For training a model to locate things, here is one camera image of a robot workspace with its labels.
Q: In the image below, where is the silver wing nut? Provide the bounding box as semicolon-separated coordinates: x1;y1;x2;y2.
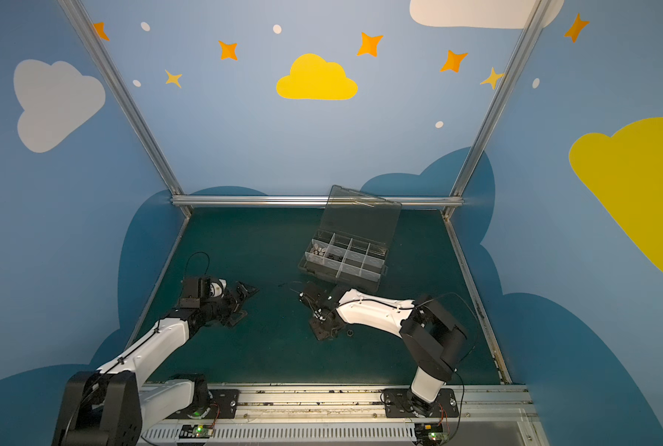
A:
309;243;329;258

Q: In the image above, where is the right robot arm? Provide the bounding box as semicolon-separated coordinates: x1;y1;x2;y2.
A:
299;282;468;417

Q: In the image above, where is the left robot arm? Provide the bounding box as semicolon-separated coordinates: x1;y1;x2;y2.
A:
52;276;259;445

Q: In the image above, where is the clear plastic organizer box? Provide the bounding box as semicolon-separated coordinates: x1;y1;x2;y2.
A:
298;185;402;294

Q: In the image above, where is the left circuit board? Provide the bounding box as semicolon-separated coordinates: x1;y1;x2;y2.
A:
178;424;216;440

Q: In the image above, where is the circuit board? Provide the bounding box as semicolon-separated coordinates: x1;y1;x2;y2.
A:
413;424;450;446
178;424;216;440

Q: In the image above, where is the right circuit board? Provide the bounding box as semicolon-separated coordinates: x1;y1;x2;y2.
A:
413;424;450;446

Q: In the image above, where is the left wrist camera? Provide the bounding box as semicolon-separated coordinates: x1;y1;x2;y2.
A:
177;276;227;308

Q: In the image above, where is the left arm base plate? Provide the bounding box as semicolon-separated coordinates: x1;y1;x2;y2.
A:
168;388;240;421

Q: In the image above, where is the rear aluminium frame bar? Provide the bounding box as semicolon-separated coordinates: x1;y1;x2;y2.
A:
172;195;463;208

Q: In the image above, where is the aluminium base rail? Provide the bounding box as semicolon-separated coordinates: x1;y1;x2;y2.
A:
136;385;549;445

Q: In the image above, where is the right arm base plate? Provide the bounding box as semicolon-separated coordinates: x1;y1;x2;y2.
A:
380;388;460;418

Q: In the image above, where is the left aluminium frame post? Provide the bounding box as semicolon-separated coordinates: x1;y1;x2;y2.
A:
58;0;185;198

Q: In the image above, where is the aluminium frame post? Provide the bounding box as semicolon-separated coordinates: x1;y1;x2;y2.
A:
443;0;554;222
58;0;185;198

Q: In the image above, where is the right aluminium frame post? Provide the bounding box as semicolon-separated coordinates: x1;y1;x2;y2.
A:
443;0;554;222

